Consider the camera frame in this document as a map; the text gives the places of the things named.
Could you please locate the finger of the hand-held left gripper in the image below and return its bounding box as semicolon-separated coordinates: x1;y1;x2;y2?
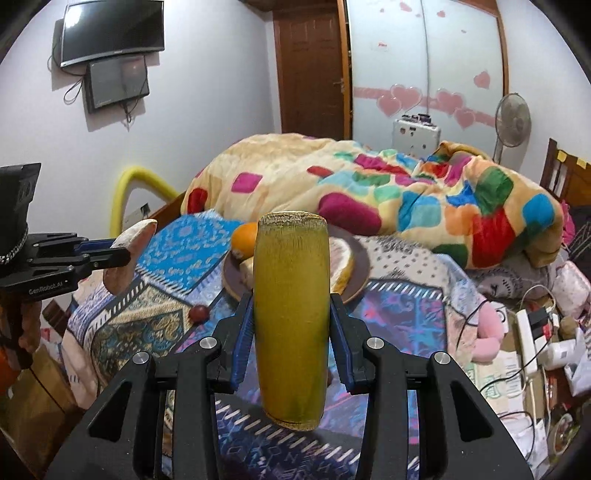
28;232;117;254
65;247;132;279

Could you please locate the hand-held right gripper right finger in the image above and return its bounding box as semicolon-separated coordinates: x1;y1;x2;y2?
330;292;539;480

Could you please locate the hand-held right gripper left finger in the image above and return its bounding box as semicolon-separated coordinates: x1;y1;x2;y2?
46;291;254;480

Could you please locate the purple round plate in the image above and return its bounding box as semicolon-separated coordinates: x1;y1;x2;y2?
223;225;372;306

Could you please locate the large orange with sticker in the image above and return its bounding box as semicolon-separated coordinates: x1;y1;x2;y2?
230;222;260;262

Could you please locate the person's left hand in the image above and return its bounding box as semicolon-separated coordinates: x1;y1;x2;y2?
17;299;44;366

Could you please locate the yellow foam tube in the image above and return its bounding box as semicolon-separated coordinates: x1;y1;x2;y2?
109;165;182;237

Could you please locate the patterned bed cover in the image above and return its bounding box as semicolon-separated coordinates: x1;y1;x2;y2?
60;210;505;480

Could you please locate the pink plush toy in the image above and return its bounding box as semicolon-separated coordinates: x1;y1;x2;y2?
477;304;505;361

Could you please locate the colourful patchwork blanket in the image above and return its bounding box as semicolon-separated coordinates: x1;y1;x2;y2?
182;133;567;270

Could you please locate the grey printed pillow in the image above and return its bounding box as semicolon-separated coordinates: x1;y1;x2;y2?
465;251;570;303

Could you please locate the white power strip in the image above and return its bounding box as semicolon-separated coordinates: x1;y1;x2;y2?
516;308;542;376

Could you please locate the white plastic bottle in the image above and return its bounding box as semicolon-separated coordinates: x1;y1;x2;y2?
540;339;579;371

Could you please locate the white box appliance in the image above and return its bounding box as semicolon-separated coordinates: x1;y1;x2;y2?
392;113;442;156

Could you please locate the glass jar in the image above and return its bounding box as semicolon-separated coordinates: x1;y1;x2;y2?
549;412;579;459

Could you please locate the pink patterned pouch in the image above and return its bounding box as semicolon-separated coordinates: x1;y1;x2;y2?
555;264;591;320

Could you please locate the bright pink cloth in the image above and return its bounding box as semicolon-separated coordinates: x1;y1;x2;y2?
560;207;577;251

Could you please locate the brown wooden door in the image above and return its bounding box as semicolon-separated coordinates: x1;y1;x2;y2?
272;9;350;142

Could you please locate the standing electric fan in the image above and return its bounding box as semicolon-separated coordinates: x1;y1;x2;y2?
491;93;532;165

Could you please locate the wooden bed headboard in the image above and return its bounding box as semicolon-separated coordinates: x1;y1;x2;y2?
539;137;591;209

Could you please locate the wooden wardrobe with sliding doors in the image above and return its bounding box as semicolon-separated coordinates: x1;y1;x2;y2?
242;0;511;160

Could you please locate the black looped cable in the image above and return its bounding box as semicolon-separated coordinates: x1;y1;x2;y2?
63;75;91;105

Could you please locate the small black wall monitor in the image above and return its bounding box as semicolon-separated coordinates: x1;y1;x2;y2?
85;55;151;115

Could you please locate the black power cable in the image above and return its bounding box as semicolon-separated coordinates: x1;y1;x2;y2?
454;298;552;395

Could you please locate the black wall television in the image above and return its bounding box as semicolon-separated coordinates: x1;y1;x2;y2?
60;0;166;69

